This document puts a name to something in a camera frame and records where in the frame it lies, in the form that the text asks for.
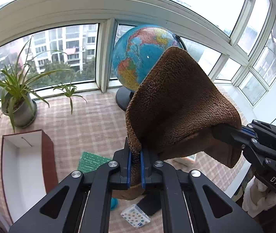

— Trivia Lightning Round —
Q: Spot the teal silicone funnel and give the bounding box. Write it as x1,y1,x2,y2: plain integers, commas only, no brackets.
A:
110,198,119,211

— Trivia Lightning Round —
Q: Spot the green scouring pad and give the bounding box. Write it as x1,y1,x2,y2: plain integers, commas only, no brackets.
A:
78,152,111,174

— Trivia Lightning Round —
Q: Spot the patterned tissue pack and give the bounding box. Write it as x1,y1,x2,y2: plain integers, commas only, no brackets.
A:
121,204,151,228

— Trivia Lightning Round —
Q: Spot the brown fuzzy cloth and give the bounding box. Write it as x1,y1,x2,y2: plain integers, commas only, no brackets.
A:
112,46,242,200

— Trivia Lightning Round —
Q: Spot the right hand white glove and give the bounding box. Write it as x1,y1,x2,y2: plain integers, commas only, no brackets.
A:
242,176,276,218

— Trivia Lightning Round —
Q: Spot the maroon cardboard box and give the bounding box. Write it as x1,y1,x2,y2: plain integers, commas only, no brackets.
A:
1,129,59,223

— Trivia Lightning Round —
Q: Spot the checkered tablecloth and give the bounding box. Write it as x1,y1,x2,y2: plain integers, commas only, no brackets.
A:
0,93,245,232

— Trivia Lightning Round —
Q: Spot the potted spider plant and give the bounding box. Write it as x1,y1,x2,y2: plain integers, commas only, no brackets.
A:
0,38,87,130

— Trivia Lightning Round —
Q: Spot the blue world globe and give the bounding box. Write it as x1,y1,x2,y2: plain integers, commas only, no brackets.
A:
111,24,186,111

